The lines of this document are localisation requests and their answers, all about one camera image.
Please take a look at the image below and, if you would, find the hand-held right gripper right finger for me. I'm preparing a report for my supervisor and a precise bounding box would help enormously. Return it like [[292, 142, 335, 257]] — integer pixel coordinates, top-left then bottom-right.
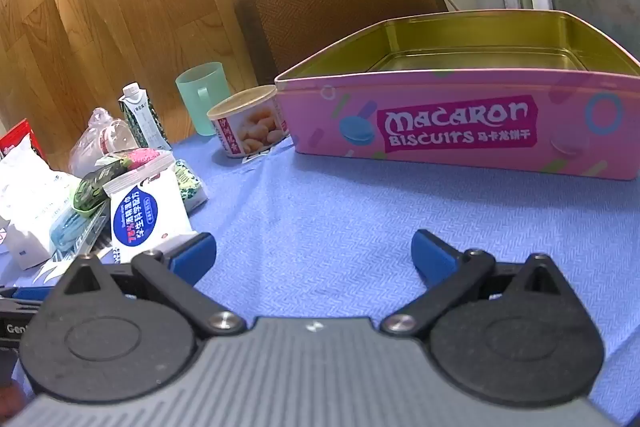
[[381, 229, 569, 338]]

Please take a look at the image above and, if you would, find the brown chair back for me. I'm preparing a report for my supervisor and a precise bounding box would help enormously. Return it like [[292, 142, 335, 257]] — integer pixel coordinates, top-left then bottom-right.
[[234, 0, 451, 86]]

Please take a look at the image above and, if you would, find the green plastic cup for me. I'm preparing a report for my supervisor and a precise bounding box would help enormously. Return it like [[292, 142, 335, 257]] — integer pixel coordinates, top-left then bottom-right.
[[175, 62, 232, 138]]

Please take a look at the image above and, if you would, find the round nut can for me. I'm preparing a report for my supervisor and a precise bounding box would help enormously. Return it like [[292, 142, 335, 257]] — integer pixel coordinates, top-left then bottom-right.
[[206, 85, 290, 159]]

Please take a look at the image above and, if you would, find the pink biscuit tin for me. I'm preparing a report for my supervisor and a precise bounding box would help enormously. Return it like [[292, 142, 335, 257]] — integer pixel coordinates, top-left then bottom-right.
[[274, 9, 640, 182]]

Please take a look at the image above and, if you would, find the wood-grain panel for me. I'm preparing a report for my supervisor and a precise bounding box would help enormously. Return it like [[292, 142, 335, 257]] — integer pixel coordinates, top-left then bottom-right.
[[0, 0, 261, 150]]

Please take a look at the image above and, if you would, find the white tissue pack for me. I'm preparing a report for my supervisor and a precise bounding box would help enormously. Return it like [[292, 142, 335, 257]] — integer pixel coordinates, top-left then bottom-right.
[[0, 142, 83, 270]]

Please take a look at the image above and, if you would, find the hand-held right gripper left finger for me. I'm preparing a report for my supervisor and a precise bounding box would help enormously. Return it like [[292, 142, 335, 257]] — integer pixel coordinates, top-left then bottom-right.
[[64, 231, 247, 339]]

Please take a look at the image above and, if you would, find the blue tablecloth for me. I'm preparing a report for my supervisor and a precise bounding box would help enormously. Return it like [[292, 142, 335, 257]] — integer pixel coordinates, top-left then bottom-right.
[[0, 134, 640, 427]]

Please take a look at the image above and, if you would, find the white wipes packet blue label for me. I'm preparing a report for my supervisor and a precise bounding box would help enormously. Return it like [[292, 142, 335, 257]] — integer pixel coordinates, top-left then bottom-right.
[[102, 152, 198, 265]]

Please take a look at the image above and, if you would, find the clear plastic bag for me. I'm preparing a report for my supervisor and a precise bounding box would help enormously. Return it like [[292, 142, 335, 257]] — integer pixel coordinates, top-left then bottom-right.
[[67, 107, 138, 178]]

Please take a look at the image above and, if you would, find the dark green packet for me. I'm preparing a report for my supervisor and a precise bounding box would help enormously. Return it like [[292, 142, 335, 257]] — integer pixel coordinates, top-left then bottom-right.
[[72, 157, 136, 212]]

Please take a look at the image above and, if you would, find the red box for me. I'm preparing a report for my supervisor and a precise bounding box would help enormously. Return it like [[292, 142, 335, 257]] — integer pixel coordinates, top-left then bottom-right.
[[0, 118, 46, 168]]

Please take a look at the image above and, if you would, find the white patterned drink carton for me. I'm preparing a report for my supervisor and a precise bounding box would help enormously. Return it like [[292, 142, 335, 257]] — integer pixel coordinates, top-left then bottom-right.
[[117, 83, 172, 152]]

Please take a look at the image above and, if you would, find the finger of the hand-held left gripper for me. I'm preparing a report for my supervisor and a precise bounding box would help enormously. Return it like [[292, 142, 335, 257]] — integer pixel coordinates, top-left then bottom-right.
[[0, 286, 57, 304]]

